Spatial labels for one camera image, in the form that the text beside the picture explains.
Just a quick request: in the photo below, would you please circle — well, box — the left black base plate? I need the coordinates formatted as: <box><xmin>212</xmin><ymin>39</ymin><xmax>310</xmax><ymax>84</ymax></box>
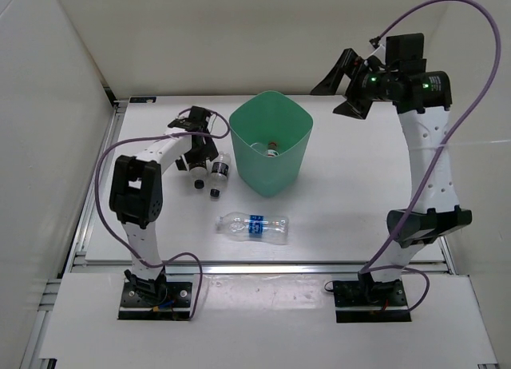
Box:
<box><xmin>117</xmin><ymin>279</ymin><xmax>193</xmax><ymax>321</ymax></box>

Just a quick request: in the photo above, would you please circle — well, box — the aluminium rail front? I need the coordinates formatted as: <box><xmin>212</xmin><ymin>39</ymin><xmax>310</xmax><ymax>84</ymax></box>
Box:
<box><xmin>69</xmin><ymin>259</ymin><xmax>449</xmax><ymax>275</ymax></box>

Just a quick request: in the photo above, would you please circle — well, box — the green plastic bin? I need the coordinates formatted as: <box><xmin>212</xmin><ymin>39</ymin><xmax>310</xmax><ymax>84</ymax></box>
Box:
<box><xmin>229</xmin><ymin>91</ymin><xmax>313</xmax><ymax>197</ymax></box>

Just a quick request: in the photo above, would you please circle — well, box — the clear bottle blue label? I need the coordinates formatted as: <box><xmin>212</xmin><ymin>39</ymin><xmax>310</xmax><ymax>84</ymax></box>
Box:
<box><xmin>215</xmin><ymin>212</ymin><xmax>289</xmax><ymax>245</ymax></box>

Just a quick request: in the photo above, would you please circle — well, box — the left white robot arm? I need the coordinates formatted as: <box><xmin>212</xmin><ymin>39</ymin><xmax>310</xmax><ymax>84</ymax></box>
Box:
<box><xmin>109</xmin><ymin>106</ymin><xmax>218</xmax><ymax>305</ymax></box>

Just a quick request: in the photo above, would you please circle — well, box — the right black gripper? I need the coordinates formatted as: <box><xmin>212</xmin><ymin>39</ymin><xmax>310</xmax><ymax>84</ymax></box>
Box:
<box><xmin>310</xmin><ymin>49</ymin><xmax>397</xmax><ymax>120</ymax></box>

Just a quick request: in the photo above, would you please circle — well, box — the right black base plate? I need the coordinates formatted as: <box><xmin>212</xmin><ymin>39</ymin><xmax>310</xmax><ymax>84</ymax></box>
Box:
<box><xmin>323</xmin><ymin>280</ymin><xmax>411</xmax><ymax>323</ymax></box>

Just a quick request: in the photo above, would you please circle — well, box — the blue label strip left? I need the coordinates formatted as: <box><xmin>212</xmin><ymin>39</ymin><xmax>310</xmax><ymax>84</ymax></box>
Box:
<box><xmin>129</xmin><ymin>97</ymin><xmax>156</xmax><ymax>104</ymax></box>

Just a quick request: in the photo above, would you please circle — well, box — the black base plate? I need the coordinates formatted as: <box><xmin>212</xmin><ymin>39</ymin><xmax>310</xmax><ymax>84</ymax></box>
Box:
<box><xmin>323</xmin><ymin>280</ymin><xmax>411</xmax><ymax>323</ymax></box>
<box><xmin>117</xmin><ymin>279</ymin><xmax>193</xmax><ymax>321</ymax></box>

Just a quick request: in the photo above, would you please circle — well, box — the bottle red label red cap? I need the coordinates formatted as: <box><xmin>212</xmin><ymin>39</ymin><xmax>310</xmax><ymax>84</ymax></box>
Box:
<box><xmin>251</xmin><ymin>141</ymin><xmax>280</xmax><ymax>157</ymax></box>

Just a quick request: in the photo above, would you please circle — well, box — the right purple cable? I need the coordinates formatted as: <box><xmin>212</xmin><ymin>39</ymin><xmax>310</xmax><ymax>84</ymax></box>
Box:
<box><xmin>357</xmin><ymin>0</ymin><xmax>502</xmax><ymax>312</ymax></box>

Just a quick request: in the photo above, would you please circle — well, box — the small bottle black label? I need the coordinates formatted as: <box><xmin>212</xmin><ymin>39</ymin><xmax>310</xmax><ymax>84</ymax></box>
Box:
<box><xmin>209</xmin><ymin>152</ymin><xmax>232</xmax><ymax>199</ymax></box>
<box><xmin>189</xmin><ymin>161</ymin><xmax>208</xmax><ymax>190</ymax></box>

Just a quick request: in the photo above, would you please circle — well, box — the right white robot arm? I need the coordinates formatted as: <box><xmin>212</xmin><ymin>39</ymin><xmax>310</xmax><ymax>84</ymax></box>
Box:
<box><xmin>311</xmin><ymin>34</ymin><xmax>472</xmax><ymax>305</ymax></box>

